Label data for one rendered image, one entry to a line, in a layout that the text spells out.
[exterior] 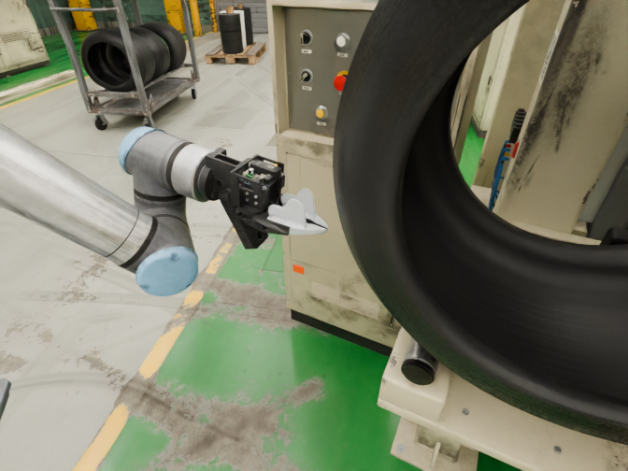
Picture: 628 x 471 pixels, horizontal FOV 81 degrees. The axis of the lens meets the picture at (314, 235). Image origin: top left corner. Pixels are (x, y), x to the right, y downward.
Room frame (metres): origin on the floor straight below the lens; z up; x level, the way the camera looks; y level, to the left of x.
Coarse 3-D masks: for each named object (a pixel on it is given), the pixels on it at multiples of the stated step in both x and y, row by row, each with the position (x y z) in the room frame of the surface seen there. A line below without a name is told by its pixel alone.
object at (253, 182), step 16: (208, 160) 0.52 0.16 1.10; (224, 160) 0.53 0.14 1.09; (256, 160) 0.53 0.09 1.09; (272, 160) 0.53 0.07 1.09; (208, 176) 0.52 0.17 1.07; (224, 176) 0.51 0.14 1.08; (240, 176) 0.48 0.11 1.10; (256, 176) 0.50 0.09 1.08; (272, 176) 0.50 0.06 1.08; (208, 192) 0.52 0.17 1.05; (224, 192) 0.52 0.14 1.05; (240, 192) 0.48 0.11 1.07; (256, 192) 0.47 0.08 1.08; (272, 192) 0.50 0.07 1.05; (240, 208) 0.48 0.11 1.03; (256, 208) 0.48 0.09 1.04
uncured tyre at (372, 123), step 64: (384, 0) 0.34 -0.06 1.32; (448, 0) 0.29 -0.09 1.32; (512, 0) 0.27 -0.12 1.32; (384, 64) 0.31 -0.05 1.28; (448, 64) 0.28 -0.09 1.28; (384, 128) 0.30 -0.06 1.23; (448, 128) 0.54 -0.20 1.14; (384, 192) 0.30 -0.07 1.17; (448, 192) 0.53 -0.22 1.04; (384, 256) 0.29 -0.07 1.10; (448, 256) 0.47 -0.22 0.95; (512, 256) 0.47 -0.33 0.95; (576, 256) 0.44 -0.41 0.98; (448, 320) 0.27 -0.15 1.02; (512, 320) 0.37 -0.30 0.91; (576, 320) 0.37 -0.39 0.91; (512, 384) 0.22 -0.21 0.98; (576, 384) 0.26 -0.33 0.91
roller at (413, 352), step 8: (408, 344) 0.33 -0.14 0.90; (416, 344) 0.32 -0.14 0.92; (408, 352) 0.31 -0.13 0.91; (416, 352) 0.30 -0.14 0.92; (424, 352) 0.30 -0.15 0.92; (408, 360) 0.29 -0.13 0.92; (416, 360) 0.29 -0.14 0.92; (424, 360) 0.29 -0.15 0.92; (432, 360) 0.29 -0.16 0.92; (408, 368) 0.29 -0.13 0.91; (416, 368) 0.28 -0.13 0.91; (424, 368) 0.28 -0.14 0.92; (432, 368) 0.28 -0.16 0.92; (408, 376) 0.29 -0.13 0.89; (416, 376) 0.28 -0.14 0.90; (424, 376) 0.28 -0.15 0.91; (432, 376) 0.28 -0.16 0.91; (424, 384) 0.28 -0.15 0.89
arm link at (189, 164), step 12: (192, 144) 0.57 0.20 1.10; (180, 156) 0.54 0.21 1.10; (192, 156) 0.54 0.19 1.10; (204, 156) 0.54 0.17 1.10; (180, 168) 0.52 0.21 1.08; (192, 168) 0.52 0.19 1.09; (180, 180) 0.52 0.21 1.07; (192, 180) 0.51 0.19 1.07; (180, 192) 0.52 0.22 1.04; (192, 192) 0.51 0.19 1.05
